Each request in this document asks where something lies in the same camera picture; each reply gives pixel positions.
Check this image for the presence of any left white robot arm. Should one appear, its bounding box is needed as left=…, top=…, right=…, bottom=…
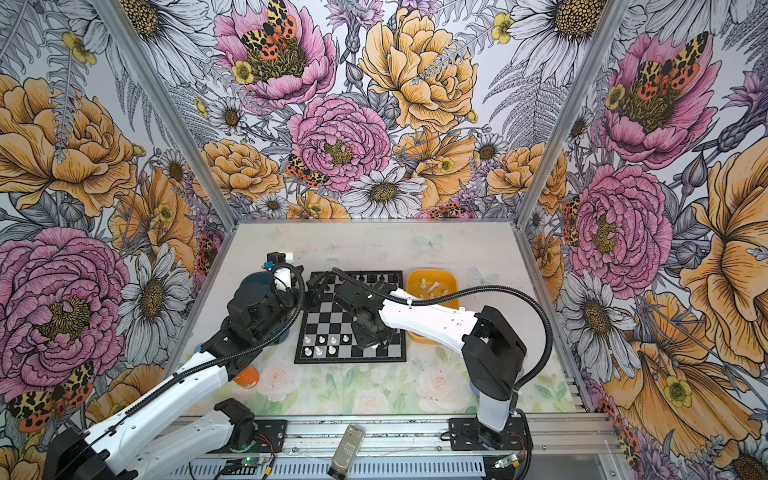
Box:
left=42, top=252, right=328, bottom=479

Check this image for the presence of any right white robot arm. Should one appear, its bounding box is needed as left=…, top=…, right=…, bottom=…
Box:
left=333, top=268, right=527, bottom=449

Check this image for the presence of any black and white chessboard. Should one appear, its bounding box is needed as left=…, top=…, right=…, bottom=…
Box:
left=294, top=272, right=407, bottom=365

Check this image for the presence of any teal plastic bin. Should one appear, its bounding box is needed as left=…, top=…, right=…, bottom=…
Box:
left=240, top=272, right=293, bottom=345

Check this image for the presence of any yellow plastic tray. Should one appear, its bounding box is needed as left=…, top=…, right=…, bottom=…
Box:
left=406, top=268, right=460, bottom=346

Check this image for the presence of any orange pill bottle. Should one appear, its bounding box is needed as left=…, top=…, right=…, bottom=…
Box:
left=233, top=365, right=260, bottom=389

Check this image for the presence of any silver usb hub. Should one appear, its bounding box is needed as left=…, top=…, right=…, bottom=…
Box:
left=327, top=424, right=366, bottom=480

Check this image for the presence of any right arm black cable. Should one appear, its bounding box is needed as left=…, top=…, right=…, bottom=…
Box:
left=392, top=284, right=554, bottom=480

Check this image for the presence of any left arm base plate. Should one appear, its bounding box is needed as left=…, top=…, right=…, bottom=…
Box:
left=210, top=419, right=288, bottom=454

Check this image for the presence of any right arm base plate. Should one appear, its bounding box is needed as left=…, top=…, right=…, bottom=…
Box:
left=441, top=416, right=533, bottom=452

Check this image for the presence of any aluminium front rail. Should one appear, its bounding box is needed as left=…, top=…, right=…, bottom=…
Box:
left=153, top=412, right=620, bottom=461

